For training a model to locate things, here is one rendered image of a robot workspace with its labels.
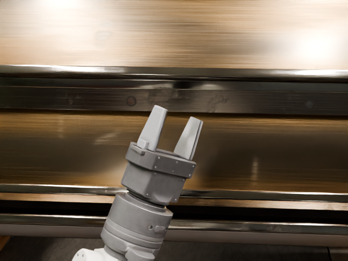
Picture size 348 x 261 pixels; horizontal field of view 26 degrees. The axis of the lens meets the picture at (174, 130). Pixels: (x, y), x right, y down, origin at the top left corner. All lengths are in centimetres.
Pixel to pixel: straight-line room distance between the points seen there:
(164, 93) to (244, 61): 18
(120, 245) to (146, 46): 60
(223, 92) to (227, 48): 9
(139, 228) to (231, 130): 60
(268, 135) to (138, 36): 35
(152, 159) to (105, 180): 60
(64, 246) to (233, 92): 72
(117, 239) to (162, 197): 9
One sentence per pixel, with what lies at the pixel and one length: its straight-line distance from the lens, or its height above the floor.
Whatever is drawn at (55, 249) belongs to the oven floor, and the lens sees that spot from 205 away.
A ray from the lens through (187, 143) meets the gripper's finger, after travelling 111.
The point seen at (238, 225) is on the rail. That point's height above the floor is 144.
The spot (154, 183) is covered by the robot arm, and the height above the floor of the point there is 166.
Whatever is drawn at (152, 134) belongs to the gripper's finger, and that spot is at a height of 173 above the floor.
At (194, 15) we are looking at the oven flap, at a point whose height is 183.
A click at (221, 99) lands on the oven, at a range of 158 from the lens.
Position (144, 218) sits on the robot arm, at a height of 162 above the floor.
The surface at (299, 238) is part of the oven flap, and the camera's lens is 152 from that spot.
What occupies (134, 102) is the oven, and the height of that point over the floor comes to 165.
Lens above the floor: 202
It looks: 16 degrees down
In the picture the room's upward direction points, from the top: straight up
